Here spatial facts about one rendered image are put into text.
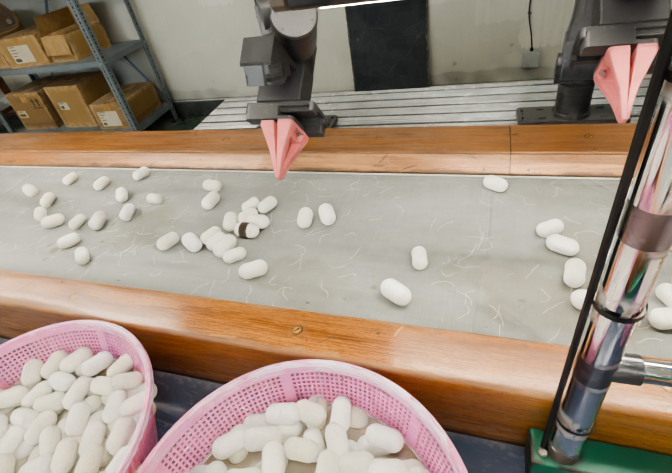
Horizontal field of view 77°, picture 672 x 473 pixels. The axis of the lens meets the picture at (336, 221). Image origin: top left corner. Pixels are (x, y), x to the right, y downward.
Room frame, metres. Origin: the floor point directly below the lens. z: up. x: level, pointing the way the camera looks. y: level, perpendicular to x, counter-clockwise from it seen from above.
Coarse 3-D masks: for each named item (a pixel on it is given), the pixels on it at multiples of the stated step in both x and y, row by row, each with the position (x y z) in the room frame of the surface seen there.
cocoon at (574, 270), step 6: (576, 258) 0.30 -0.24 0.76; (570, 264) 0.29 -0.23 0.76; (576, 264) 0.29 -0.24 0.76; (582, 264) 0.29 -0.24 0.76; (564, 270) 0.29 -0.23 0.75; (570, 270) 0.28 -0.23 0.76; (576, 270) 0.28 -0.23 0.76; (582, 270) 0.28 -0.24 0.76; (564, 276) 0.28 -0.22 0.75; (570, 276) 0.28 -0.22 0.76; (576, 276) 0.28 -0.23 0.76; (582, 276) 0.28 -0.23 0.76; (570, 282) 0.28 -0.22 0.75; (576, 282) 0.27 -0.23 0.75; (582, 282) 0.27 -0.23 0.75
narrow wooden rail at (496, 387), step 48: (0, 288) 0.44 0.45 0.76; (48, 288) 0.42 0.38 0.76; (96, 288) 0.40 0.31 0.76; (0, 336) 0.45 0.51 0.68; (144, 336) 0.32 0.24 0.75; (192, 336) 0.30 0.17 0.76; (240, 336) 0.28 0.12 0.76; (288, 336) 0.27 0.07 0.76; (336, 336) 0.26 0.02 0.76; (384, 336) 0.25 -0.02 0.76; (432, 336) 0.24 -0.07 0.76; (480, 336) 0.23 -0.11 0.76; (432, 384) 0.20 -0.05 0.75; (480, 384) 0.18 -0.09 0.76; (528, 384) 0.17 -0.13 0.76; (624, 384) 0.16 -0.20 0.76; (480, 432) 0.18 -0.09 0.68; (624, 432) 0.14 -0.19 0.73
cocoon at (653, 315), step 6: (654, 312) 0.22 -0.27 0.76; (660, 312) 0.22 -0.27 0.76; (666, 312) 0.21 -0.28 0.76; (648, 318) 0.22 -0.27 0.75; (654, 318) 0.21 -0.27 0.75; (660, 318) 0.21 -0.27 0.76; (666, 318) 0.21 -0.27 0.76; (654, 324) 0.21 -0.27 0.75; (660, 324) 0.21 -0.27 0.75; (666, 324) 0.21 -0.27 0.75
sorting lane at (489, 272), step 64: (0, 192) 0.79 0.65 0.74; (64, 192) 0.73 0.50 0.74; (128, 192) 0.68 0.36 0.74; (192, 192) 0.63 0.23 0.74; (256, 192) 0.59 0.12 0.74; (320, 192) 0.55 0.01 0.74; (384, 192) 0.52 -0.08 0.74; (448, 192) 0.48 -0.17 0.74; (512, 192) 0.45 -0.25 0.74; (576, 192) 0.43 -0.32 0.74; (0, 256) 0.56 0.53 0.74; (64, 256) 0.52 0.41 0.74; (128, 256) 0.49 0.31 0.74; (192, 256) 0.46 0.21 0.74; (256, 256) 0.43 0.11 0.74; (320, 256) 0.41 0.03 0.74; (384, 256) 0.38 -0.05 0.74; (448, 256) 0.36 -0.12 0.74; (512, 256) 0.34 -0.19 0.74; (576, 256) 0.32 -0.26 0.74; (384, 320) 0.29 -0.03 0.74; (448, 320) 0.27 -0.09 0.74; (512, 320) 0.25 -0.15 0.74; (576, 320) 0.24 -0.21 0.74
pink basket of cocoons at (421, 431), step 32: (256, 384) 0.23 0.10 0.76; (288, 384) 0.23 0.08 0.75; (320, 384) 0.22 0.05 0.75; (352, 384) 0.21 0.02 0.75; (384, 384) 0.20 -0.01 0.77; (192, 416) 0.20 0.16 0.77; (224, 416) 0.21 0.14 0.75; (384, 416) 0.19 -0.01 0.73; (416, 416) 0.17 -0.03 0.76; (160, 448) 0.18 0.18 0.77; (192, 448) 0.19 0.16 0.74; (416, 448) 0.16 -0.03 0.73; (448, 448) 0.14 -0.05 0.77
